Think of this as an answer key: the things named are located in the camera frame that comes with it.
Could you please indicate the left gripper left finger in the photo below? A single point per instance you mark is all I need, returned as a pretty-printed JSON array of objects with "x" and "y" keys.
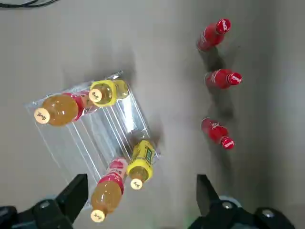
[{"x": 59, "y": 210}]

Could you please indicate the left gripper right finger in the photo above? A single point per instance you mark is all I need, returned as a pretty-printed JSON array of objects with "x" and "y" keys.
[{"x": 226, "y": 214}]

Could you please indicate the red cola bottle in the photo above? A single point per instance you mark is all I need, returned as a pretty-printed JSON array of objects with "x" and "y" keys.
[
  {"x": 209, "y": 35},
  {"x": 214, "y": 131},
  {"x": 219, "y": 78}
]

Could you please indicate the clear acrylic stepped shelf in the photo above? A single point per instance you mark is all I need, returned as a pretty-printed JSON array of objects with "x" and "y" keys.
[{"x": 114, "y": 124}]

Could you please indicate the orange tea bottle red label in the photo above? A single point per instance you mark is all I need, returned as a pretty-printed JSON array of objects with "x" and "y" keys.
[
  {"x": 107, "y": 190},
  {"x": 59, "y": 111}
]

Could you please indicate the yellow label tea bottle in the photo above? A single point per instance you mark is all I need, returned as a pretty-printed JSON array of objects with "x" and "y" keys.
[
  {"x": 140, "y": 164},
  {"x": 104, "y": 93}
]

